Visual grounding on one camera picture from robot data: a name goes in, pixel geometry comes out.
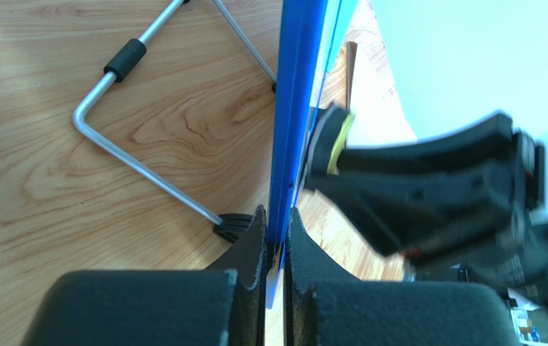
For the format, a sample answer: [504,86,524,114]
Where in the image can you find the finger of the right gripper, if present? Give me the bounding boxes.
[337,112,513,174]

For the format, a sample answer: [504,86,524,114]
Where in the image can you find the yellow bone-shaped eraser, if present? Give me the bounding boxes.
[304,103,355,177]

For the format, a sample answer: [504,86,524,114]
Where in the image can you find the blue framed whiteboard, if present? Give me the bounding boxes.
[72,0,548,311]

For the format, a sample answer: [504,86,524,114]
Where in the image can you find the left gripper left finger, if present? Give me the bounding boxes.
[202,205,268,345]

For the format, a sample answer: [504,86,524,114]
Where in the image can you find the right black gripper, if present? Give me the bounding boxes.
[306,131,548,311]

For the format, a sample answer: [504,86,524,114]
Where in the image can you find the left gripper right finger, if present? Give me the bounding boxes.
[283,208,366,345]

